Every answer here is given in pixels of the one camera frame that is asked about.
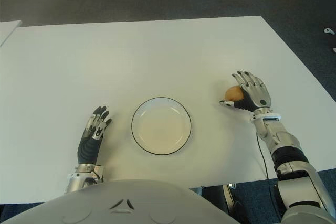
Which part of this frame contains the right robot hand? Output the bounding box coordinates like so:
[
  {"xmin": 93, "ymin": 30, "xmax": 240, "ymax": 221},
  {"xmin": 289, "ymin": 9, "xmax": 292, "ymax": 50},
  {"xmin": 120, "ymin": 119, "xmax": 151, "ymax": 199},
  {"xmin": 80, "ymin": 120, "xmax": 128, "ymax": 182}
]
[{"xmin": 218, "ymin": 70, "xmax": 273, "ymax": 112}]

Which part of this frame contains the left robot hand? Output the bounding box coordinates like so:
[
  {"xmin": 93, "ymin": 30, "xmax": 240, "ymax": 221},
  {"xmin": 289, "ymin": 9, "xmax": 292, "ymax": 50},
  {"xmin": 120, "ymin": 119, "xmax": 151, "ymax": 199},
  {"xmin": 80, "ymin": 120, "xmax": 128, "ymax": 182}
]
[{"xmin": 77, "ymin": 105, "xmax": 113, "ymax": 166}]

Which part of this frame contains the yellow-red apple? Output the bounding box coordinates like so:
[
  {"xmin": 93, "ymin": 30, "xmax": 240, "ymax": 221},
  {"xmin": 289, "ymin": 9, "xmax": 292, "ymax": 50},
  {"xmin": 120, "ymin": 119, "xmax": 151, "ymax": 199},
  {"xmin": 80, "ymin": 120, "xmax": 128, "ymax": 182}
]
[{"xmin": 225, "ymin": 85, "xmax": 244, "ymax": 102}]

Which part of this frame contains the white plate with black rim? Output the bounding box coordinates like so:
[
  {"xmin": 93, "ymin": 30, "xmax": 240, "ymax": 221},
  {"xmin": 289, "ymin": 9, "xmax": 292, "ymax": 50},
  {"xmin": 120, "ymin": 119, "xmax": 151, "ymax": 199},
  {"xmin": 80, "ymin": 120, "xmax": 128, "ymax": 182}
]
[{"xmin": 131, "ymin": 97, "xmax": 192, "ymax": 156}]

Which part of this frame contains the grey robot torso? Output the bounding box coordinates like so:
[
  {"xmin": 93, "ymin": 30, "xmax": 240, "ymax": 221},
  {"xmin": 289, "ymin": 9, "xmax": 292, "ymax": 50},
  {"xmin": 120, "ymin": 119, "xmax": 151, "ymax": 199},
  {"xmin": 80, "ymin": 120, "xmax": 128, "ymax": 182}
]
[{"xmin": 0, "ymin": 179, "xmax": 242, "ymax": 224}]

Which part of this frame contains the black table leg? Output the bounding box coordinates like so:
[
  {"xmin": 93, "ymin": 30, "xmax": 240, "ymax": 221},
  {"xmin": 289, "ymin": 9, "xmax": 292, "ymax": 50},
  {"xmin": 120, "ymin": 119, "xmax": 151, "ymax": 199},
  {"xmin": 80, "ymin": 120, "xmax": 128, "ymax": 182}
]
[{"xmin": 222, "ymin": 183, "xmax": 250, "ymax": 224}]

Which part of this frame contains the white side table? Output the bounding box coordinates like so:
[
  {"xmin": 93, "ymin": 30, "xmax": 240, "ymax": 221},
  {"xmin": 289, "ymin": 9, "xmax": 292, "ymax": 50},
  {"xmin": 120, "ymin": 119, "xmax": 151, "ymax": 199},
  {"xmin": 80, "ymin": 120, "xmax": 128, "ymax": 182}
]
[{"xmin": 0, "ymin": 20, "xmax": 22, "ymax": 48}]

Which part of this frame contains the thin arm cable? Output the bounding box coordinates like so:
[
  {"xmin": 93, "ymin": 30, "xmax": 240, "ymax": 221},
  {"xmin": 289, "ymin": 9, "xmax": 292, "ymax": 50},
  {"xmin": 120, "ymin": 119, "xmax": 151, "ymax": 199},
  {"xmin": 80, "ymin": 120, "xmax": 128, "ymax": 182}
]
[{"xmin": 255, "ymin": 128, "xmax": 270, "ymax": 180}]

